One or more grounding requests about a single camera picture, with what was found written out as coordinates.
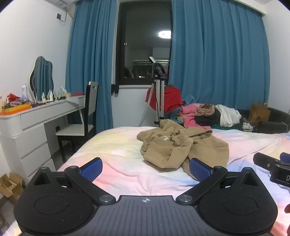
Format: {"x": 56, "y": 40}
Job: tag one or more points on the green cloth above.
{"x": 224, "y": 127}

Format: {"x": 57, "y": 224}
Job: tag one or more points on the orange tray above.
{"x": 15, "y": 109}

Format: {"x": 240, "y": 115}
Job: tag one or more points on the dark framed window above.
{"x": 145, "y": 45}

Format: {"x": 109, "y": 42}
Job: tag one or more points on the pastel tie-dye blanket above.
{"x": 126, "y": 163}

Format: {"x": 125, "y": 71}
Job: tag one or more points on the brown paper bag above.
{"x": 258, "y": 113}

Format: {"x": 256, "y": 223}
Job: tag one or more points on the black wall bracket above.
{"x": 115, "y": 89}

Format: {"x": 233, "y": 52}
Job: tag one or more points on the narrow blue curtain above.
{"x": 90, "y": 68}

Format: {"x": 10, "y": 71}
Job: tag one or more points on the wavy framed mirror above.
{"x": 42, "y": 77}

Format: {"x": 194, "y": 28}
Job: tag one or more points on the pile of mixed clothes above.
{"x": 188, "y": 116}

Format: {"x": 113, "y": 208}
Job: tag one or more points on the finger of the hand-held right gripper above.
{"x": 286, "y": 157}
{"x": 265, "y": 160}

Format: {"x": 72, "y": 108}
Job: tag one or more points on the wide blue curtain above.
{"x": 222, "y": 56}

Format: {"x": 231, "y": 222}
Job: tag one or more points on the tan hoodie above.
{"x": 167, "y": 149}

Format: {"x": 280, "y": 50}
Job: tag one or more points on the black and white chair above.
{"x": 74, "y": 130}

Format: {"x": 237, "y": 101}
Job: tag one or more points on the small white rag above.
{"x": 247, "y": 127}

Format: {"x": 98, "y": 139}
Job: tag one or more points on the grey wall socket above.
{"x": 59, "y": 16}

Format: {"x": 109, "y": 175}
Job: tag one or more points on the white vanity desk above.
{"x": 34, "y": 127}

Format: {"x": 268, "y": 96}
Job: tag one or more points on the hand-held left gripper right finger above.
{"x": 199, "y": 169}

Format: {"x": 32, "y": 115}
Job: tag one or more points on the garment steamer stand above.
{"x": 158, "y": 90}

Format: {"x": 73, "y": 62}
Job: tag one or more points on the cardboard box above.
{"x": 10, "y": 186}

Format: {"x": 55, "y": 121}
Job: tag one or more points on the black sofa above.
{"x": 271, "y": 126}

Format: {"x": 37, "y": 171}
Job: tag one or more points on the black cloth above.
{"x": 208, "y": 120}

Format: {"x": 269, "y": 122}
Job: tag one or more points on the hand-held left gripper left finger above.
{"x": 91, "y": 169}

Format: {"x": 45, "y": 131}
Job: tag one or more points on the small brown cloth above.
{"x": 205, "y": 110}

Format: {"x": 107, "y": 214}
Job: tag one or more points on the red cloth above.
{"x": 172, "y": 98}

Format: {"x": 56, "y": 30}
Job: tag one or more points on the row of cosmetic bottles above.
{"x": 49, "y": 95}

